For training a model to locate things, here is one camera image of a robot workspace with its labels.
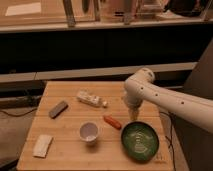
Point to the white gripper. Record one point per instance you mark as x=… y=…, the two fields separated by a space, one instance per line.
x=133 y=103

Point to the green bowl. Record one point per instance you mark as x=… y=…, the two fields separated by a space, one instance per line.
x=139 y=141

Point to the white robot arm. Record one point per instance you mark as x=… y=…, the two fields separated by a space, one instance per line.
x=139 y=87

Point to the white ceramic cup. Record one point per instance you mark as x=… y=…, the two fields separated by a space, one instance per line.
x=89 y=133

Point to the clear plastic bottle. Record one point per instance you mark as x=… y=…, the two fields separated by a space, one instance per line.
x=91 y=99

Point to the wooden table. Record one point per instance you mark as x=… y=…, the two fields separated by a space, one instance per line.
x=69 y=133

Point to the grey sponge block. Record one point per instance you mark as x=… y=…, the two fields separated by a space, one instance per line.
x=56 y=110

